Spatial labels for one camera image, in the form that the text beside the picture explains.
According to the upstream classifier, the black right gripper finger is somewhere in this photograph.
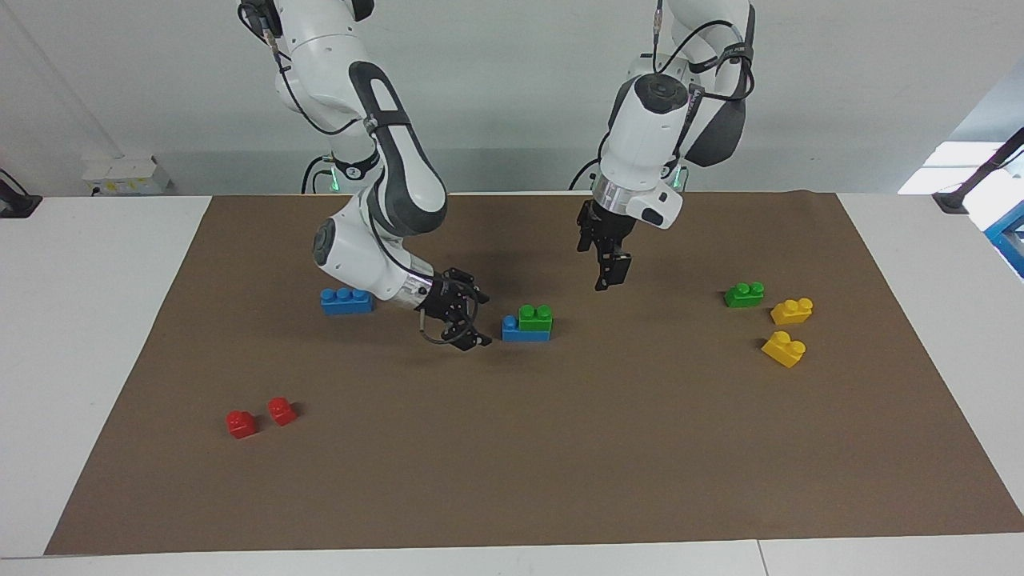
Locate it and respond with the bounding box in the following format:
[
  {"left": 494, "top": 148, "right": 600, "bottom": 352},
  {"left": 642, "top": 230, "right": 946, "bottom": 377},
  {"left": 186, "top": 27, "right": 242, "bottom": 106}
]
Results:
[
  {"left": 452, "top": 270, "right": 490, "bottom": 305},
  {"left": 448, "top": 316, "right": 493, "bottom": 351}
]

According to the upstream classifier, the blue three-stud toy block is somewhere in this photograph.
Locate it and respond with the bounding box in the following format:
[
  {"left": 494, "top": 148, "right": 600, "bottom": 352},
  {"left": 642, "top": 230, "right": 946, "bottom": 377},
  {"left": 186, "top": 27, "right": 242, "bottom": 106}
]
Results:
[
  {"left": 320, "top": 287, "right": 374, "bottom": 315},
  {"left": 502, "top": 315, "right": 551, "bottom": 342}
]

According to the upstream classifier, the yellow two-stud toy block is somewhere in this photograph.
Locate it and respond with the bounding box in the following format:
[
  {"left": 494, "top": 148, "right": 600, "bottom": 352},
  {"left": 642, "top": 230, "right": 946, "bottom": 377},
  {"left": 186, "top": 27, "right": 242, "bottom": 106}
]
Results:
[
  {"left": 770, "top": 298, "right": 814, "bottom": 326},
  {"left": 761, "top": 330, "right": 807, "bottom": 369}
]

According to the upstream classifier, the brown table mat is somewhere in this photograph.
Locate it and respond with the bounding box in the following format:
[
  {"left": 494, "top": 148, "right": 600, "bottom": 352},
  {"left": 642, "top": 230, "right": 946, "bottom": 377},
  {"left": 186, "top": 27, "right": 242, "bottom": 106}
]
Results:
[{"left": 44, "top": 190, "right": 1024, "bottom": 556}]

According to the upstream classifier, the white power strip box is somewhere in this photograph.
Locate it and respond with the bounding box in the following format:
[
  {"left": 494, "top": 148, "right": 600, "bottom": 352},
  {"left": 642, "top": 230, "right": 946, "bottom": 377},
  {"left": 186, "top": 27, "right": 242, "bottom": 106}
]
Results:
[{"left": 82, "top": 156, "right": 173, "bottom": 197}]

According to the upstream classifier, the black table clamp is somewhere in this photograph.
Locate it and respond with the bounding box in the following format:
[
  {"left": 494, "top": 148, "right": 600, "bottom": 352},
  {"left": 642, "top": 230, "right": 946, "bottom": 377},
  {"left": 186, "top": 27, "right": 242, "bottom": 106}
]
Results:
[{"left": 0, "top": 170, "right": 42, "bottom": 218}]

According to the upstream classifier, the black camera stand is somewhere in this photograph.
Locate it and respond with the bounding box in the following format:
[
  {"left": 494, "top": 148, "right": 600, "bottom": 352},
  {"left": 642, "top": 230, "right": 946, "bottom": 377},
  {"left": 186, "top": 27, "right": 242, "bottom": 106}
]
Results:
[{"left": 932, "top": 128, "right": 1024, "bottom": 215}]

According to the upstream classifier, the blue frame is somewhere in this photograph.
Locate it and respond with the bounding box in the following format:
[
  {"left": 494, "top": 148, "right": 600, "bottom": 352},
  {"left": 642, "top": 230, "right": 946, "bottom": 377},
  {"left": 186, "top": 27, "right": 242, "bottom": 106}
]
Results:
[{"left": 984, "top": 200, "right": 1024, "bottom": 279}]

